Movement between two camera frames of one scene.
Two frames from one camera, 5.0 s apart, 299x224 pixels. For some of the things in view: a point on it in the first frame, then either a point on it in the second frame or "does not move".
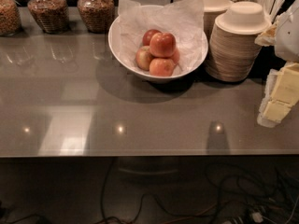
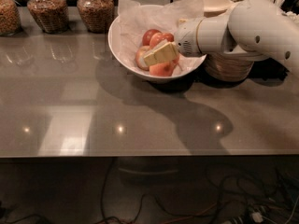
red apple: [163, 44] does not move
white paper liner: [184, 19] does not move
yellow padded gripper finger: [281, 95] -> [186, 39]
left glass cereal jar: [10, 17] does not move
